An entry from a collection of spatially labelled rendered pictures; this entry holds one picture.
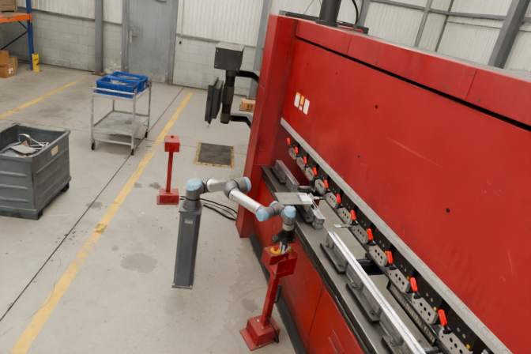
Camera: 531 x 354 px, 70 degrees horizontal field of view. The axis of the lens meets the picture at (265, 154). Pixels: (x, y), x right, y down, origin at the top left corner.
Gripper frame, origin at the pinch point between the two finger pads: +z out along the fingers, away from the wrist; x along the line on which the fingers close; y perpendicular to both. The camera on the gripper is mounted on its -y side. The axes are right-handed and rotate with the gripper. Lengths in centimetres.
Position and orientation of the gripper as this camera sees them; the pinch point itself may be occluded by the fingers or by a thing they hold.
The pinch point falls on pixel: (281, 252)
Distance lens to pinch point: 268.4
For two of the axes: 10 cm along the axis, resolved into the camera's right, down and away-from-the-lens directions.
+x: -4.9, -4.1, 7.7
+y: 8.7, -1.3, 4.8
